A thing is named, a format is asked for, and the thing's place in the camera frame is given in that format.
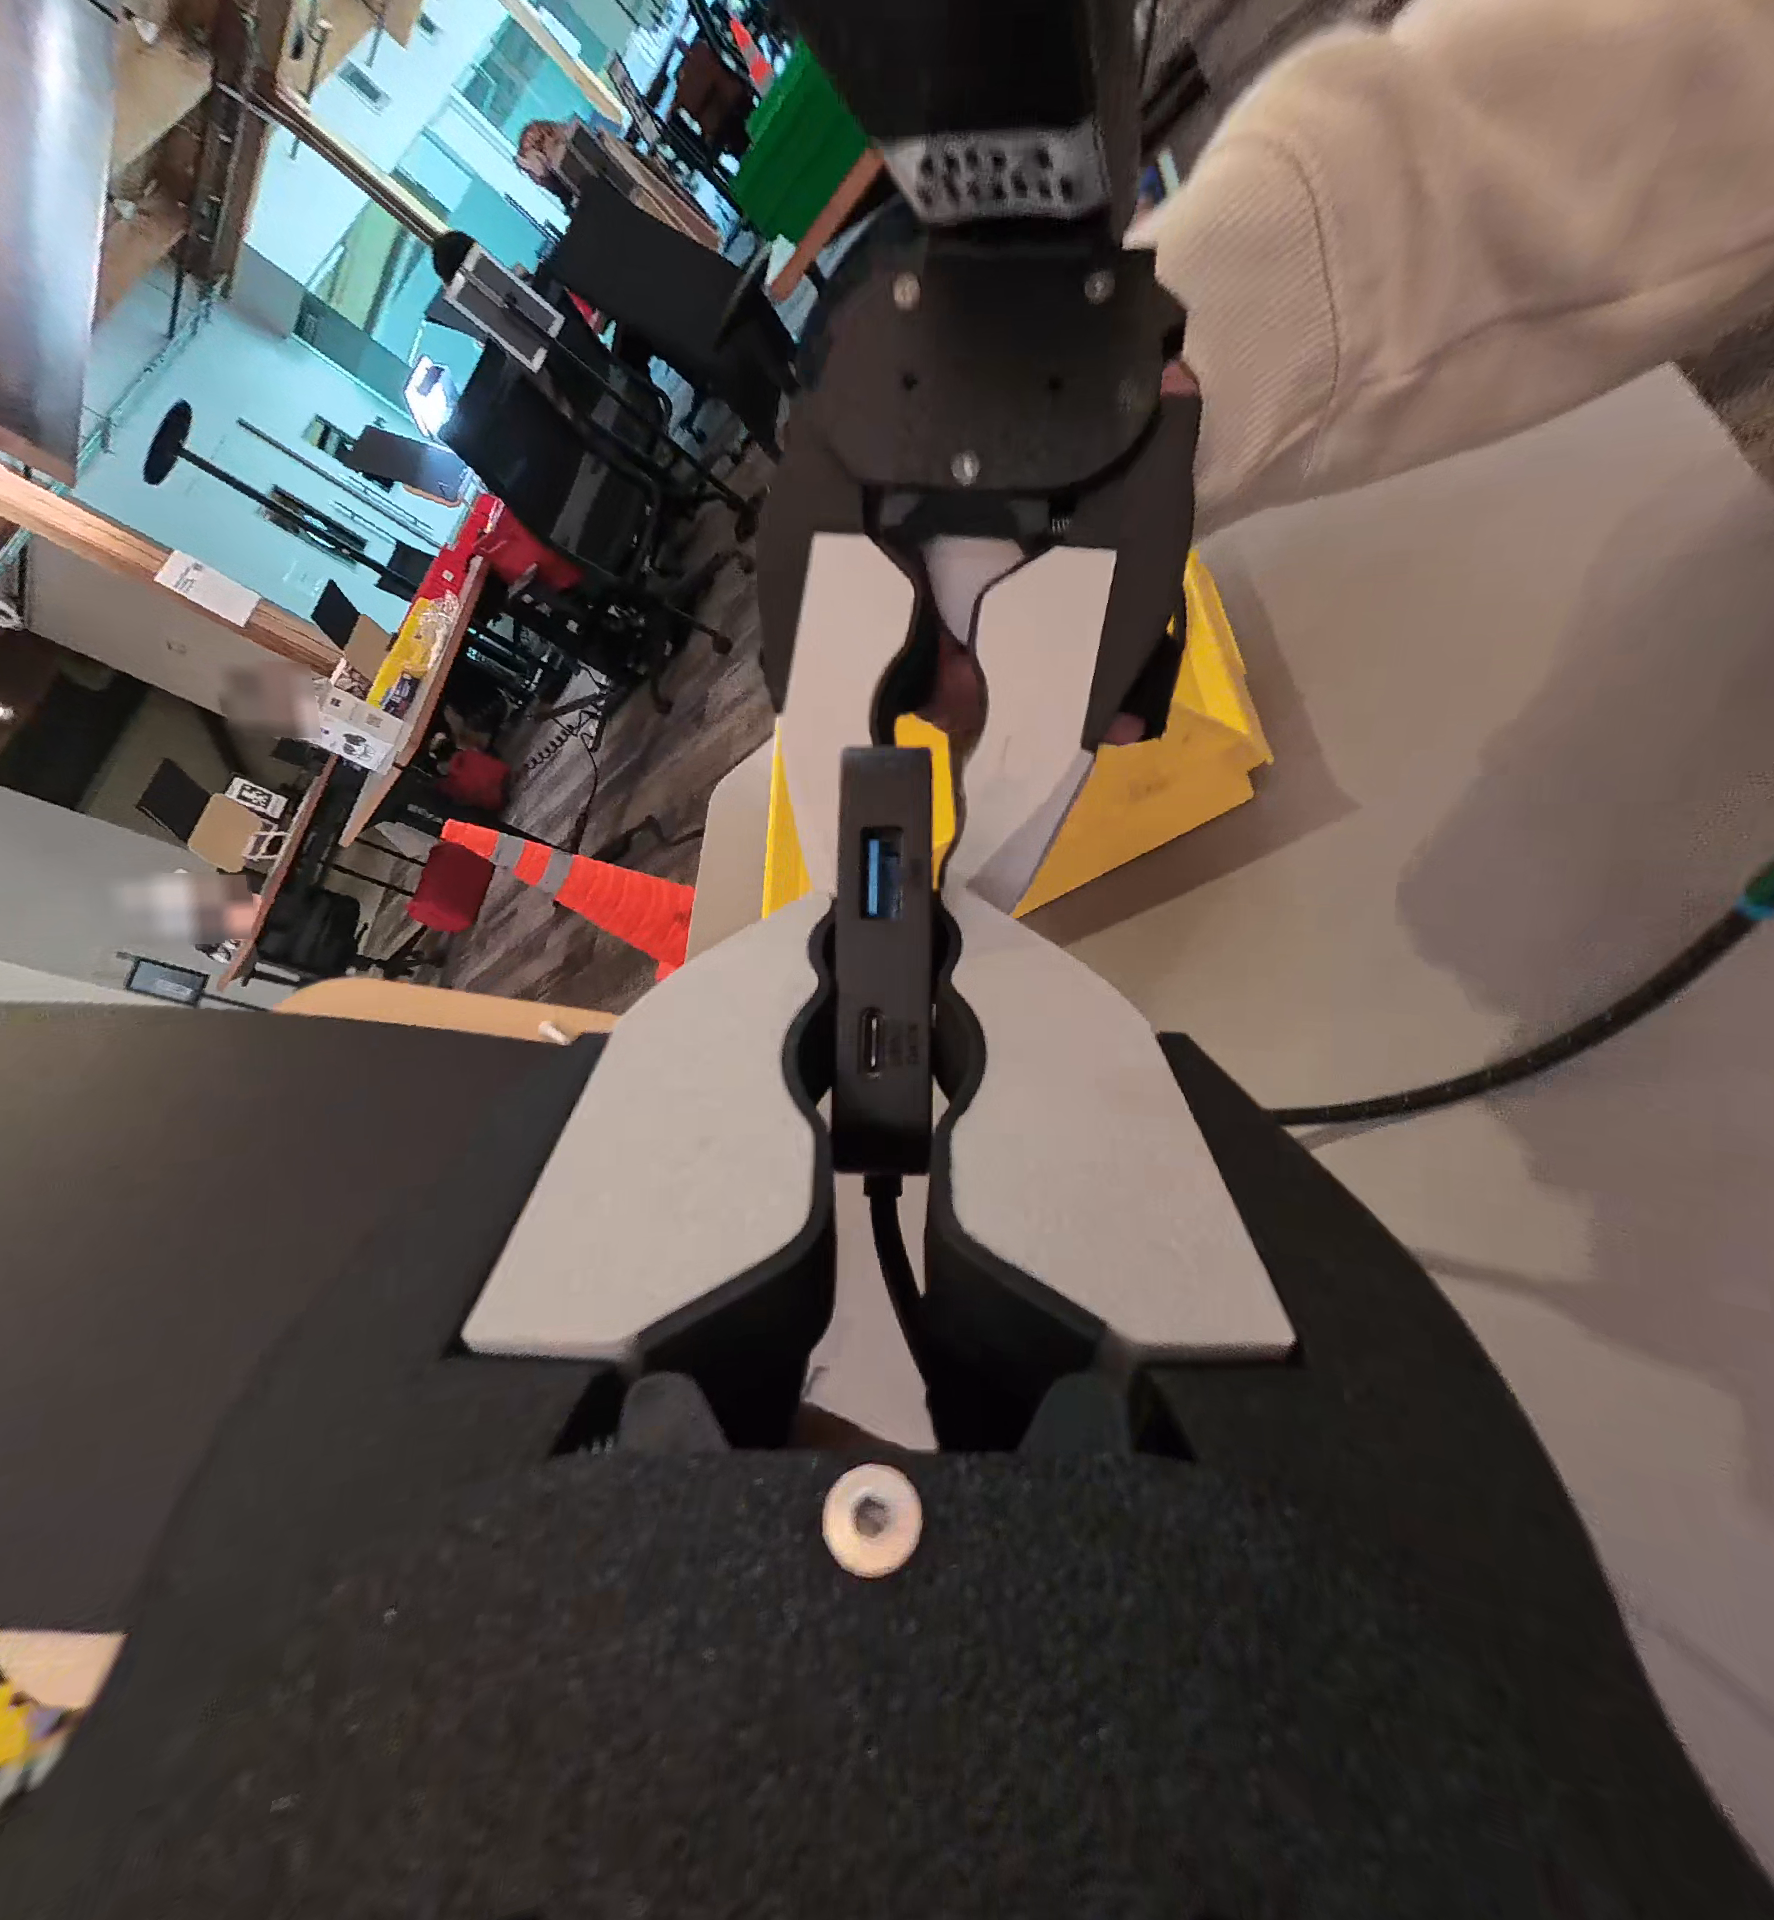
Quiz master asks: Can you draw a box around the grey desk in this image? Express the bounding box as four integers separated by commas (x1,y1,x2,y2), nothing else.
685,360,1774,1920

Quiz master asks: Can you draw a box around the green board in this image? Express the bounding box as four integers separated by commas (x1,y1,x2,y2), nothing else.
733,42,877,250

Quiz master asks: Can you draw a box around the orange traffic cone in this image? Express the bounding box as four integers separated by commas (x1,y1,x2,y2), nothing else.
442,818,698,980

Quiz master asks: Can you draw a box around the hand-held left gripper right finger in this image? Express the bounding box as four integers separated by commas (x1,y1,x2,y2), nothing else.
921,885,1301,1447

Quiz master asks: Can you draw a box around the long wooden table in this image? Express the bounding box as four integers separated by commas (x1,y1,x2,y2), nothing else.
218,554,491,984

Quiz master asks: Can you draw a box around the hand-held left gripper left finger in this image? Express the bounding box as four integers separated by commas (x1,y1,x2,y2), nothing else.
461,897,844,1447

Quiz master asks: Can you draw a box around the black floor stand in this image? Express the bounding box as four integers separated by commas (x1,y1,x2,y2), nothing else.
143,396,432,559

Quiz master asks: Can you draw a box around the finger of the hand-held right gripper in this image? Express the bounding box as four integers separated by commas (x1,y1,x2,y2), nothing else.
801,531,931,905
954,548,1128,922

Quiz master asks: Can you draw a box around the black equipment rack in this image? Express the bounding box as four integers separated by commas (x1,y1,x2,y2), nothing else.
437,186,800,573

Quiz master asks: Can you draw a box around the yellow storage bin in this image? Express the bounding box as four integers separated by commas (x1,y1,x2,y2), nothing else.
758,548,1274,920

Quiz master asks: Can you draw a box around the black multiport hub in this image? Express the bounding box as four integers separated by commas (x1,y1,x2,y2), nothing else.
832,741,940,1359

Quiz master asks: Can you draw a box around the red chair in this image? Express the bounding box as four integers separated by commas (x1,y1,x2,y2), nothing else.
406,831,491,934

